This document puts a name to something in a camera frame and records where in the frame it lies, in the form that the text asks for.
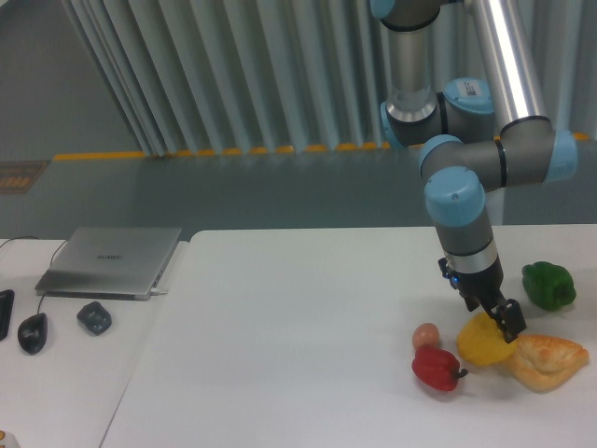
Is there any green bell pepper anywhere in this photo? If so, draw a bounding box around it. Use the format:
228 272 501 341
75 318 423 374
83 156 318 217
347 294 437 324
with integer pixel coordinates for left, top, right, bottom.
521 261 576 312

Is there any red bell pepper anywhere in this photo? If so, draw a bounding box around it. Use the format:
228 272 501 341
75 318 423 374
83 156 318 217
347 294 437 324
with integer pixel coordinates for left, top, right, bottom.
411 346 468 392

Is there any black mouse cable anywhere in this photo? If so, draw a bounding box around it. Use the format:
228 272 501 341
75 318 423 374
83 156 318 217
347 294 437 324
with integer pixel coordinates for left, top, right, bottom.
0 235 70 316

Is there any black keyboard edge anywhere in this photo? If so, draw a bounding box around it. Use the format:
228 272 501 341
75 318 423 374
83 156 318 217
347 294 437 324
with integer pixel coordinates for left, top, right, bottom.
0 289 15 341

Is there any silver closed laptop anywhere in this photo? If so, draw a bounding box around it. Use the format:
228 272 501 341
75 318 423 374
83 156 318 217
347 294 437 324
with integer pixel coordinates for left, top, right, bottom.
35 227 182 301

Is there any black computer mouse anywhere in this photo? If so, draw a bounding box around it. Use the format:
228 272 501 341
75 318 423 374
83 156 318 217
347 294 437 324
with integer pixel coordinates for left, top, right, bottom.
18 313 49 356

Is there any yellow bell pepper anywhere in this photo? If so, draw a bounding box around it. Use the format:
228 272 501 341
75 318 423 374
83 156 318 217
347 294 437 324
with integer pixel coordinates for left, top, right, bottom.
456 313 517 367

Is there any dark grey small tray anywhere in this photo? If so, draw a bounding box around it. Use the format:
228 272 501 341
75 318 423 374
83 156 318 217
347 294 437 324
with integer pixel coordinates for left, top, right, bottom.
76 301 113 336

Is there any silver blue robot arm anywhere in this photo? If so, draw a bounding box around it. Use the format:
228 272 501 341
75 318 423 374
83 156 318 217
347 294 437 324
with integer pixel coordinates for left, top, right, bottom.
369 1 578 342

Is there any golden flatbread piece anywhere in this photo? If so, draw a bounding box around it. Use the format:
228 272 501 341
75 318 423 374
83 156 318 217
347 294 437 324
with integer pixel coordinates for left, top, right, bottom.
503 335 590 393

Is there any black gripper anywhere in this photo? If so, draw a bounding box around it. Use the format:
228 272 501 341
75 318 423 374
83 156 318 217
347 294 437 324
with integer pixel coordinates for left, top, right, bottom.
437 258 527 342

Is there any brown egg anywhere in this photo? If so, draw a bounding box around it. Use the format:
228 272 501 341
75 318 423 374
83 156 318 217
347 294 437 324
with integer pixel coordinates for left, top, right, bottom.
411 323 440 350

